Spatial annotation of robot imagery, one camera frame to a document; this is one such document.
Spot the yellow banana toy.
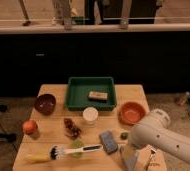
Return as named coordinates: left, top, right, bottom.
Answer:
left=25, top=154, right=51, bottom=163

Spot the blue sponge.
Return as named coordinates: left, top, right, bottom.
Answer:
left=99, top=131, right=118, bottom=154

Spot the green round lid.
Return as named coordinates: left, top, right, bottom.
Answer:
left=70, top=139, right=84, bottom=158

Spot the orange bowl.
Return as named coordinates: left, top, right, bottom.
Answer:
left=119, top=101, right=146, bottom=125

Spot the metal fork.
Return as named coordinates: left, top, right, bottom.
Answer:
left=144, top=149, right=157, bottom=171

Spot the tan block in tray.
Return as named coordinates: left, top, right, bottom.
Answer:
left=89, top=91, right=108, bottom=101

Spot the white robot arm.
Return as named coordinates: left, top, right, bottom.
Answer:
left=128, top=109, right=190, bottom=164

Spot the orange ball on cup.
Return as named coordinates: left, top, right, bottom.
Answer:
left=22, top=120, right=40, bottom=139

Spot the grey folded cloth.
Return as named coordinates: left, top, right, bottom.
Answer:
left=120, top=145, right=139, bottom=171

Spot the white cup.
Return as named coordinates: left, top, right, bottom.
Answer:
left=83, top=107, right=98, bottom=125

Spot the dark red dried flower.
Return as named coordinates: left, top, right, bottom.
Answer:
left=64, top=118, right=81, bottom=139

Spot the purple bowl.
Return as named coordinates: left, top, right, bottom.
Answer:
left=34, top=94, right=56, bottom=115

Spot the green plastic tray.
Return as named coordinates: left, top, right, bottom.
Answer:
left=65, top=77, right=117, bottom=111

